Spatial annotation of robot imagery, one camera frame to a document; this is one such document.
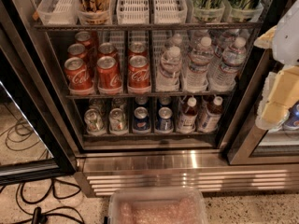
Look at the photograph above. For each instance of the empty clear tray far left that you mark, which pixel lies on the empty clear tray far left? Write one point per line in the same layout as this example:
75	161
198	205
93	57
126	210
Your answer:
58	12

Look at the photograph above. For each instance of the right brown tea bottle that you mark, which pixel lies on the right brown tea bottle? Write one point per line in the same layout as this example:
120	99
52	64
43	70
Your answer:
211	115

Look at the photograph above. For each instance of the coca-cola can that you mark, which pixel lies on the coca-cola can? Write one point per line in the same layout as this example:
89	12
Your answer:
109	75
77	72
139	74

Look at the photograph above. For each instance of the green can left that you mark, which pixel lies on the green can left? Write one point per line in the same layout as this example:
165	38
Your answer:
207	10

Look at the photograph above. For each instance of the pepsi can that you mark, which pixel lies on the pepsi can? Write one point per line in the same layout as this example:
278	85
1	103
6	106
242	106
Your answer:
141	122
164	122

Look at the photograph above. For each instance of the front left Coca-Cola can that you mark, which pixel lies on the front left Coca-Cola can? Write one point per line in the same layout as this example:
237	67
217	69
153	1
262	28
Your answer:
77	72

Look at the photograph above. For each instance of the second row cola can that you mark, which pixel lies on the second row cola can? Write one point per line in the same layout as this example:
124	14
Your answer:
78	50
137	48
108	49

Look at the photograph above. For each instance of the front left silver soda can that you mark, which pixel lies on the front left silver soda can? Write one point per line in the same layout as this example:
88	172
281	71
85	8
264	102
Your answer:
94	122

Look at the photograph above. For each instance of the front right water bottle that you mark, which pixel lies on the front right water bottle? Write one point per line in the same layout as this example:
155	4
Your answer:
232	58

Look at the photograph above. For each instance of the empty white tray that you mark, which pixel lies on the empty white tray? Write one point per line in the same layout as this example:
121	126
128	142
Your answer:
133	11
169	11

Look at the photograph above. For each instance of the right sliding fridge door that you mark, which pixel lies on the right sliding fridge door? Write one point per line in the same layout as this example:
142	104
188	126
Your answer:
251	144

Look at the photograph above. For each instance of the brown tea bottle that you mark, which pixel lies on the brown tea bottle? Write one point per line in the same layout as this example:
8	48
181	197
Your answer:
187	116
211	115

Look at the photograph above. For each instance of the orange can in tray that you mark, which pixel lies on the orange can in tray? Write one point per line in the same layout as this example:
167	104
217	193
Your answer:
94	12

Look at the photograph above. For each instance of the empty white tray middle left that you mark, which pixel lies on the empty white tray middle left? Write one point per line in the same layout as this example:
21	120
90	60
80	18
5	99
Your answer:
133	11

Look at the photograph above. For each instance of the stainless steel fridge base grille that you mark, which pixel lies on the stainless steel fridge base grille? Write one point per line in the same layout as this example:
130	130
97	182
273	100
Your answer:
102	174

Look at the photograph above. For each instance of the front left Pepsi can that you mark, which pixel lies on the front left Pepsi can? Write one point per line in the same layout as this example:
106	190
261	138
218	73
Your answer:
141	122

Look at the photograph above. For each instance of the second row left cola can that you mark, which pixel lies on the second row left cola can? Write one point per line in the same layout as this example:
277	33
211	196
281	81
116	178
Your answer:
78	50

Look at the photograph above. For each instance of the second row right cola can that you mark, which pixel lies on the second row right cola can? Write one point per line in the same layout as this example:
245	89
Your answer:
137	48

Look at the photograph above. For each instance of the front right Coca-Cola can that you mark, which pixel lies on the front right Coca-Cola can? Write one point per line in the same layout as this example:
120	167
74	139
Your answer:
139	74

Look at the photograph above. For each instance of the top wire shelf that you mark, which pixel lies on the top wire shelf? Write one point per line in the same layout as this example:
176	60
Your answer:
149	27

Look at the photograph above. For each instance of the wire shelf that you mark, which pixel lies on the wire shelf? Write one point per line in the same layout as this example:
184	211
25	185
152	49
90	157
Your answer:
149	27
148	94

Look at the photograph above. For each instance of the back left cola can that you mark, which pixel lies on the back left cola can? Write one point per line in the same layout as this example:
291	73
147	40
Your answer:
86	39

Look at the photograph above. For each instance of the left brown tea bottle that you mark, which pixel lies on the left brown tea bottle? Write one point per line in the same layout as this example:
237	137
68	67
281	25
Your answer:
187	116

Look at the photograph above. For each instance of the clear plastic bin on floor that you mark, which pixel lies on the clear plastic bin on floor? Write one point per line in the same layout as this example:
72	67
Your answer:
167	205

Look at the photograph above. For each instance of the silver soda can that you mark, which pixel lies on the silver soda can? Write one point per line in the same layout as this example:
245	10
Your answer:
94	122
117	122

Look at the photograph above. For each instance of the blue can behind right door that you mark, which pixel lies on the blue can behind right door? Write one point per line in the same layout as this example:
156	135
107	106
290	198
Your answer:
292	123

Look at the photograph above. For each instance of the front right Pepsi can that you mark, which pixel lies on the front right Pepsi can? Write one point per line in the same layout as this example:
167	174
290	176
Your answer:
164	122

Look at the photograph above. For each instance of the middle wire shelf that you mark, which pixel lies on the middle wire shelf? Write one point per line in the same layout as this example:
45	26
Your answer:
148	94

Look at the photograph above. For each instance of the water bottle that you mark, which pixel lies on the water bottle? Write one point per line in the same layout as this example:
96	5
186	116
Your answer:
198	61
232	58
168	70

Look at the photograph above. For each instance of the open glass fridge door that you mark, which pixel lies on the open glass fridge door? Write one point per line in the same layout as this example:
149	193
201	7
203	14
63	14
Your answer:
31	146

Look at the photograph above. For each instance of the second row middle cola can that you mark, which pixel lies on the second row middle cola can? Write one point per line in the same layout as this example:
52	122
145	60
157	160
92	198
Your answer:
108	49

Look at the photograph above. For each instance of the front middle water bottle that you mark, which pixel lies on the front middle water bottle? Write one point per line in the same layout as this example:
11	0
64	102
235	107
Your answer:
198	61

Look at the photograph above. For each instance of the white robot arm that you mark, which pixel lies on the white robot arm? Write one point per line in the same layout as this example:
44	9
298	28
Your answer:
285	45

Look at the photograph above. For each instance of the front middle Coca-Cola can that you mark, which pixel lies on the front middle Coca-Cola can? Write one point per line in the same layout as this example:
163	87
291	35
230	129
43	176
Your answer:
109	75

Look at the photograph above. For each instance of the empty white tray middle right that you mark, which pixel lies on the empty white tray middle right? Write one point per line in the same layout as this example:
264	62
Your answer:
169	11

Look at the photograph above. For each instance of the front left water bottle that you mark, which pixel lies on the front left water bottle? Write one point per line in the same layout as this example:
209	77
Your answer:
168	70

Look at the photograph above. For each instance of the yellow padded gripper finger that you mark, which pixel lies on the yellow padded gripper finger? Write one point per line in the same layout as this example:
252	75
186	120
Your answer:
265	41
280	93

